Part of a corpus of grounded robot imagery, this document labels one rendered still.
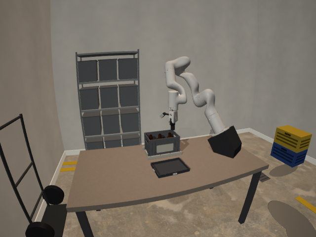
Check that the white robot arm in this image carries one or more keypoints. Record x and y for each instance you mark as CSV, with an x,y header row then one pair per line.
x,y
177,67

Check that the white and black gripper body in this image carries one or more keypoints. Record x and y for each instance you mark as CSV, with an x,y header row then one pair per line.
x,y
173,115

